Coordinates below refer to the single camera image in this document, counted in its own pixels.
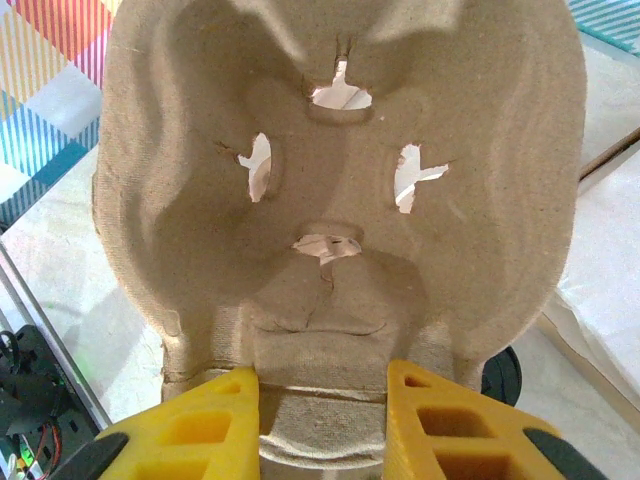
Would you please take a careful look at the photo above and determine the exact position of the brown cardboard napkin box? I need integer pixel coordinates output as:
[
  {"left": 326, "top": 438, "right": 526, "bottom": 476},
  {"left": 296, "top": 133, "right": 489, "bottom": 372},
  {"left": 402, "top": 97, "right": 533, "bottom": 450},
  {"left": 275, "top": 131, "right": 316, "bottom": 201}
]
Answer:
[{"left": 539, "top": 127, "right": 640, "bottom": 404}]

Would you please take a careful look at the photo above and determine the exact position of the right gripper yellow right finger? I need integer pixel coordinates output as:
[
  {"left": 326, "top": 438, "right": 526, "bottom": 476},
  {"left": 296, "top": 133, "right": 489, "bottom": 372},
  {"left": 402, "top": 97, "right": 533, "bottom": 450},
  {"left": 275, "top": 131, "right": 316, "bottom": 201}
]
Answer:
[{"left": 384, "top": 360, "right": 609, "bottom": 480}]

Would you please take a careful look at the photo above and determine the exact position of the brown pulp cup carrier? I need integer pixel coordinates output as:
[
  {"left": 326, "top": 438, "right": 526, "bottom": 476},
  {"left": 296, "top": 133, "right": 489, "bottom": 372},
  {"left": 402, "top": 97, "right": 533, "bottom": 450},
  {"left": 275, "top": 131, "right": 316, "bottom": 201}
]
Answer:
[{"left": 91, "top": 0, "right": 587, "bottom": 480}]

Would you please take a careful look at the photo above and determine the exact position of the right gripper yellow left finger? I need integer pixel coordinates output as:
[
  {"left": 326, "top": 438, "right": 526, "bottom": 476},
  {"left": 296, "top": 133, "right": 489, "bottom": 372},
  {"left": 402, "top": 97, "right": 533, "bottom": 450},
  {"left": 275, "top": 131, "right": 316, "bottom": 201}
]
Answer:
[{"left": 54, "top": 367, "right": 261, "bottom": 480}]

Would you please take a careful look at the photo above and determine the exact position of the aluminium mounting rail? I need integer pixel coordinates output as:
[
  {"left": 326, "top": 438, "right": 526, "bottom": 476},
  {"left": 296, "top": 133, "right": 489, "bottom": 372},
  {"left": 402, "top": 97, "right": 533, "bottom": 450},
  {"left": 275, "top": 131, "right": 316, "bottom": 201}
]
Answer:
[{"left": 0, "top": 232, "right": 114, "bottom": 436}]

